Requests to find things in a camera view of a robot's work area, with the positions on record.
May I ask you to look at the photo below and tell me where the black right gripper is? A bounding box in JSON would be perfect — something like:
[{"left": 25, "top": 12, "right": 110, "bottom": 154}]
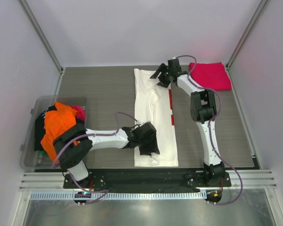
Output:
[{"left": 150, "top": 64, "right": 172, "bottom": 89}]

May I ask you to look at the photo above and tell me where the white t-shirt with red print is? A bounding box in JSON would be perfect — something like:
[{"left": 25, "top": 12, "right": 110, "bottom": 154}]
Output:
[{"left": 134, "top": 68, "right": 179, "bottom": 167}]

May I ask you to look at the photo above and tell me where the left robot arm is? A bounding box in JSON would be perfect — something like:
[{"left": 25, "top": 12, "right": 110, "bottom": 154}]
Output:
[{"left": 52, "top": 121, "right": 160, "bottom": 188}]

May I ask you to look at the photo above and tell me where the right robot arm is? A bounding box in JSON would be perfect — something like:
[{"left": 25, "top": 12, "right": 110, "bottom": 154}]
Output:
[{"left": 150, "top": 57, "right": 225, "bottom": 186}]

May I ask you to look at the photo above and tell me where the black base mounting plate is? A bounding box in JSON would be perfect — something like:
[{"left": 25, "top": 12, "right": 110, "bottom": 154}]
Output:
[{"left": 78, "top": 168, "right": 232, "bottom": 194}]

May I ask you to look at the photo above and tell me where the folded magenta t-shirt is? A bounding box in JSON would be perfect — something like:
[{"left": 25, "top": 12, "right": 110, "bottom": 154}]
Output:
[{"left": 191, "top": 62, "right": 232, "bottom": 91}]

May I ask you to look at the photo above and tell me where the magenta t-shirt in bin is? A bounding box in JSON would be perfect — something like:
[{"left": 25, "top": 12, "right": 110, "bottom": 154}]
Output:
[{"left": 71, "top": 105, "right": 86, "bottom": 121}]

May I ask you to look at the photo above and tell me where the orange t-shirt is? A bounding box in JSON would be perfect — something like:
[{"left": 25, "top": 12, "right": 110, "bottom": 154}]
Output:
[{"left": 41, "top": 102, "right": 78, "bottom": 161}]

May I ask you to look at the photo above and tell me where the clear plastic bin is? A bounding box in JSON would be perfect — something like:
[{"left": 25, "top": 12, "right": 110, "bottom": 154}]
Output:
[{"left": 20, "top": 95, "right": 89, "bottom": 171}]

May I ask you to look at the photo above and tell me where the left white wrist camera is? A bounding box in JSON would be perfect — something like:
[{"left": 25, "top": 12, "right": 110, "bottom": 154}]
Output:
[{"left": 135, "top": 121, "right": 148, "bottom": 127}]

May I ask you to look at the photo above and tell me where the white slotted cable duct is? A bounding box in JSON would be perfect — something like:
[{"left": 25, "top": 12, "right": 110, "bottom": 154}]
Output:
[{"left": 30, "top": 190, "right": 207, "bottom": 201}]

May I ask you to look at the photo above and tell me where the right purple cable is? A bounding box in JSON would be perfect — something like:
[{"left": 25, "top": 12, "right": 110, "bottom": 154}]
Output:
[{"left": 176, "top": 55, "right": 244, "bottom": 207}]

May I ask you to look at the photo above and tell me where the purple cable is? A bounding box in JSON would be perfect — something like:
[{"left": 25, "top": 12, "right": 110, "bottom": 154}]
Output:
[
  {"left": 51, "top": 112, "right": 142, "bottom": 204},
  {"left": 176, "top": 55, "right": 244, "bottom": 207}
]

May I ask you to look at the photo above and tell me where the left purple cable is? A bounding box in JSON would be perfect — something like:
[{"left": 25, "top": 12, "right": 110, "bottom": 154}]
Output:
[{"left": 51, "top": 112, "right": 142, "bottom": 204}]

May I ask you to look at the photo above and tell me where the right aluminium frame post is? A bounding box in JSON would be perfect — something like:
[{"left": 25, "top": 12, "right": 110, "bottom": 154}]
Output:
[{"left": 225, "top": 0, "right": 270, "bottom": 70}]

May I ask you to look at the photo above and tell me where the aluminium frame post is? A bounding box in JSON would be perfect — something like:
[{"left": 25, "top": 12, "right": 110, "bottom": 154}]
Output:
[
  {"left": 225, "top": 0, "right": 270, "bottom": 70},
  {"left": 18, "top": 0, "right": 63, "bottom": 74}
]

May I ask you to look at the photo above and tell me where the aluminium front rail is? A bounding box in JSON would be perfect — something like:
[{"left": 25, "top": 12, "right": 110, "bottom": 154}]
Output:
[{"left": 19, "top": 169, "right": 277, "bottom": 191}]

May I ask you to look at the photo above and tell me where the left aluminium frame post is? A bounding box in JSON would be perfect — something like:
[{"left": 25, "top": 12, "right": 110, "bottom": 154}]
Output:
[{"left": 18, "top": 0, "right": 63, "bottom": 74}]

